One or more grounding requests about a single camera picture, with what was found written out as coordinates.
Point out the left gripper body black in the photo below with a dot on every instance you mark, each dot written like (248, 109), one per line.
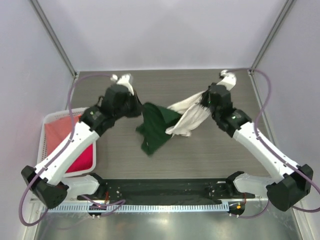
(131, 109)

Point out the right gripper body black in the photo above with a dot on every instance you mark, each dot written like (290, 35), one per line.
(205, 101)

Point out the white and green t shirt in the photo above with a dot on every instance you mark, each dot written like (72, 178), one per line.
(161, 123)

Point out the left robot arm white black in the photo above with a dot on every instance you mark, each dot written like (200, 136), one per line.
(46, 180)

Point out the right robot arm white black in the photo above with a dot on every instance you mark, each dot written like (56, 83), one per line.
(288, 182)

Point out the white plastic laundry basket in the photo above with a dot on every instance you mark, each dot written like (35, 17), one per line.
(42, 153)

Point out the salmon pink t shirt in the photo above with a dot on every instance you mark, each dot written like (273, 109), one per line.
(56, 131)

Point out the magenta t shirt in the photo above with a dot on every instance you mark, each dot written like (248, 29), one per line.
(84, 161)

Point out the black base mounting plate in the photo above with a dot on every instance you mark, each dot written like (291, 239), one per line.
(169, 192)

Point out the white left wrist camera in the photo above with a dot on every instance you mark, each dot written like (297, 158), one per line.
(125, 80)

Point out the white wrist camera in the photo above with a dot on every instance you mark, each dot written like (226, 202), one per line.
(228, 79)
(125, 80)

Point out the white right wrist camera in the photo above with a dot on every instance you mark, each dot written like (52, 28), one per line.
(228, 79)

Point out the left aluminium frame post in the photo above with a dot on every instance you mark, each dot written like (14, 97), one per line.
(52, 35)

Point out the aluminium frame post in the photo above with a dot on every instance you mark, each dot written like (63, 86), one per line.
(52, 35)
(285, 10)

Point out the slotted white cable duct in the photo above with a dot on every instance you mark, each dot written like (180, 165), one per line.
(85, 207)

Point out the right aluminium frame post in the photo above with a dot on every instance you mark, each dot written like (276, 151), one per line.
(285, 10)

